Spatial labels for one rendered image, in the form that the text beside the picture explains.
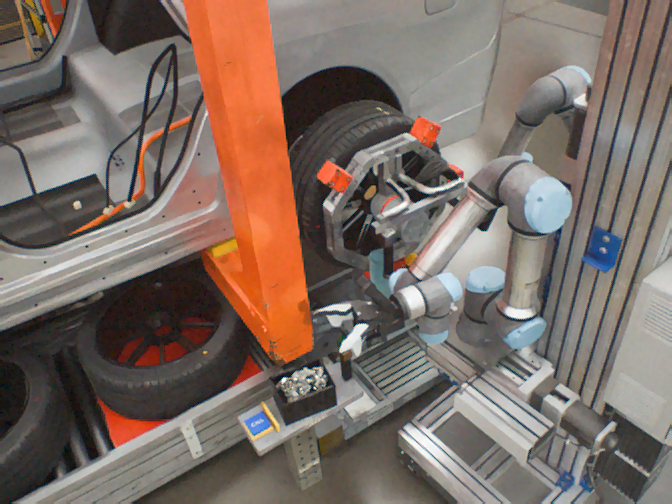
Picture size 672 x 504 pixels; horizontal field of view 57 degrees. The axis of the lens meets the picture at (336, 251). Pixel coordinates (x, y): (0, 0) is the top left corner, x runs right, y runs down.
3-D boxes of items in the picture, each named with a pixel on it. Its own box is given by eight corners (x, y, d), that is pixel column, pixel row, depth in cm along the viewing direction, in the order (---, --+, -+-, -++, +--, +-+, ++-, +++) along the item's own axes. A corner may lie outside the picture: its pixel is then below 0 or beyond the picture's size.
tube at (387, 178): (389, 182, 230) (388, 158, 223) (421, 206, 217) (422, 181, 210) (349, 199, 224) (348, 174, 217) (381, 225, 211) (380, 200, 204)
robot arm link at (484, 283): (487, 288, 192) (491, 255, 184) (515, 315, 183) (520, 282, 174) (455, 301, 189) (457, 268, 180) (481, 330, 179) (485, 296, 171)
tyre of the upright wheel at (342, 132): (434, 137, 277) (338, 69, 230) (470, 159, 261) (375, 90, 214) (354, 257, 290) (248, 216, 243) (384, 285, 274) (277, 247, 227)
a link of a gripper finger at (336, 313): (315, 330, 149) (353, 331, 147) (311, 311, 146) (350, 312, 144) (318, 322, 152) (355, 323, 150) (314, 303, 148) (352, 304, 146)
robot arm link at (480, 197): (489, 132, 153) (376, 284, 167) (517, 152, 145) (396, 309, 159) (514, 150, 161) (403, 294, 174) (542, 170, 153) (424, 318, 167)
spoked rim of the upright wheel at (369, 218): (414, 145, 273) (341, 96, 237) (449, 168, 257) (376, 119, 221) (353, 239, 283) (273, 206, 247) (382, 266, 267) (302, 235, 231)
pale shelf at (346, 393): (339, 366, 236) (338, 361, 234) (364, 396, 225) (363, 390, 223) (237, 421, 220) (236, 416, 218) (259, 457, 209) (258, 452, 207)
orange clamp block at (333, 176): (342, 168, 223) (326, 159, 217) (354, 178, 218) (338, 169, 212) (332, 185, 225) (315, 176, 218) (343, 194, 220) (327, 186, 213)
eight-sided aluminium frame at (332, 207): (434, 230, 270) (439, 118, 236) (444, 238, 266) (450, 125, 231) (329, 281, 250) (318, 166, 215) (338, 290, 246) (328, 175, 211)
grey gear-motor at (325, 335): (300, 317, 305) (292, 263, 282) (347, 371, 277) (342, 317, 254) (268, 333, 298) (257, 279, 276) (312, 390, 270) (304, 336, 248)
